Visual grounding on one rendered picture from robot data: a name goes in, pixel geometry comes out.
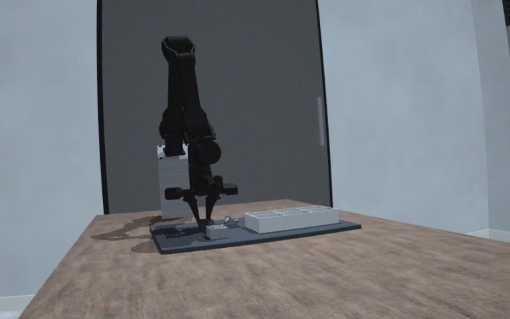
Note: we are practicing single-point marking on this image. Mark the dark grey flat bar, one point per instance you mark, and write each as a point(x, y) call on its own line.
point(207, 223)

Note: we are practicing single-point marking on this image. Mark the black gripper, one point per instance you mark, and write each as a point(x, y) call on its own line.
point(189, 196)

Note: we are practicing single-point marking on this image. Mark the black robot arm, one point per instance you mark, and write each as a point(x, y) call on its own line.
point(184, 106)

